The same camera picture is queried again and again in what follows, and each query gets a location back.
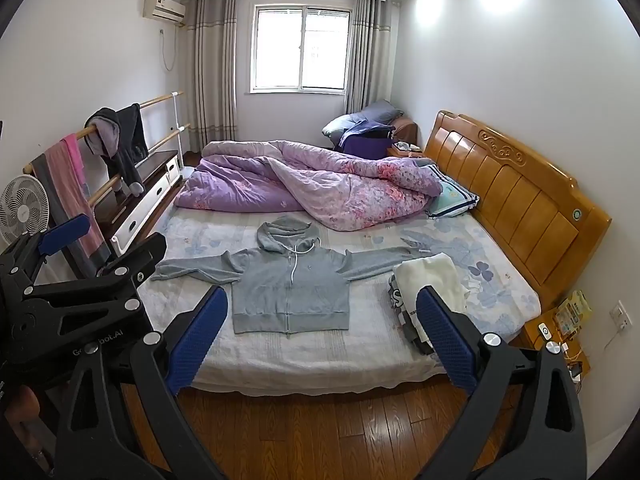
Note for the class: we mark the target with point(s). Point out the left grey curtain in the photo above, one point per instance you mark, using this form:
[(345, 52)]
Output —
[(211, 71)]

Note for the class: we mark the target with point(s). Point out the right grey curtain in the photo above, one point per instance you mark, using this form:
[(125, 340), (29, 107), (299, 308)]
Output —
[(369, 54)]

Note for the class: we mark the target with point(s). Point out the window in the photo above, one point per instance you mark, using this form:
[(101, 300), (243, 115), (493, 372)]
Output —
[(299, 49)]

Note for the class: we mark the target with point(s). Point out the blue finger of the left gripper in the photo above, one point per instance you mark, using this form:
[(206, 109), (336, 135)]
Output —
[(67, 233)]

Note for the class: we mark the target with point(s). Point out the grey curtain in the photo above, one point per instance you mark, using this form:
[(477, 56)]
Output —
[(211, 71), (369, 54)]

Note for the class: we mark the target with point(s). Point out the wall socket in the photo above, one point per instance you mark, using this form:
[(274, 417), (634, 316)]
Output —
[(620, 317)]

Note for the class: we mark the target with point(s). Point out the white drawer cabinet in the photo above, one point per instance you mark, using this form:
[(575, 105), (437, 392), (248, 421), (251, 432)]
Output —
[(122, 216)]

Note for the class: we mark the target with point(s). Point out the pink striped towel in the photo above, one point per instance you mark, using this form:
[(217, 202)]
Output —
[(61, 172)]

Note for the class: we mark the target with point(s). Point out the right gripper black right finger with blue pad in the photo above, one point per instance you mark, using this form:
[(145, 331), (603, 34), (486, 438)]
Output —
[(546, 437)]

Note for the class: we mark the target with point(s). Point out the purple storage box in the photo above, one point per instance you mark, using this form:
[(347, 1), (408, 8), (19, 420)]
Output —
[(367, 147)]

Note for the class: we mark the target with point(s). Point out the dark hanging clothes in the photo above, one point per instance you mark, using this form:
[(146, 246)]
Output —
[(120, 140)]

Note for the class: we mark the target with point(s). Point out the wooden clothes rail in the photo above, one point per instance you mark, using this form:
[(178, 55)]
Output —
[(125, 150)]

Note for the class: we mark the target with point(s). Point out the striped pillow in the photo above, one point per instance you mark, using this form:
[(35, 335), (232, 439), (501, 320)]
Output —
[(454, 199)]

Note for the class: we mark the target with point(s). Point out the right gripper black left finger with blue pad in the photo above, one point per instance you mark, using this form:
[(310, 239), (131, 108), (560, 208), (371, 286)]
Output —
[(163, 363)]

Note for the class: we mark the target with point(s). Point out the wooden headboard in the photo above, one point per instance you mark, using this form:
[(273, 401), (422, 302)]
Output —
[(533, 210)]

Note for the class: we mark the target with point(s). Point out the purple floral quilt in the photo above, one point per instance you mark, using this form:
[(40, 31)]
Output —
[(343, 192)]

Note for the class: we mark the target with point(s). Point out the grey zip hoodie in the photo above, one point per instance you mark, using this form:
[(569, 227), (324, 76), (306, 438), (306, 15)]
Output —
[(288, 283)]

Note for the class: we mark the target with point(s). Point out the folded white cloth stack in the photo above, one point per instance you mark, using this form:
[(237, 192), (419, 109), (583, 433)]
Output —
[(406, 282)]

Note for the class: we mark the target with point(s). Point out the wooden nightstand with items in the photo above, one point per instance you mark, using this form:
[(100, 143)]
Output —
[(562, 325)]

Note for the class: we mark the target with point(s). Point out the white standing fan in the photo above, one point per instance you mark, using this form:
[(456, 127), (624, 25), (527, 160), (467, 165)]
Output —
[(24, 208)]

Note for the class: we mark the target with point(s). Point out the white air conditioner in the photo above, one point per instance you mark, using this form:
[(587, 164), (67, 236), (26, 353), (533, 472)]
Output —
[(164, 10)]

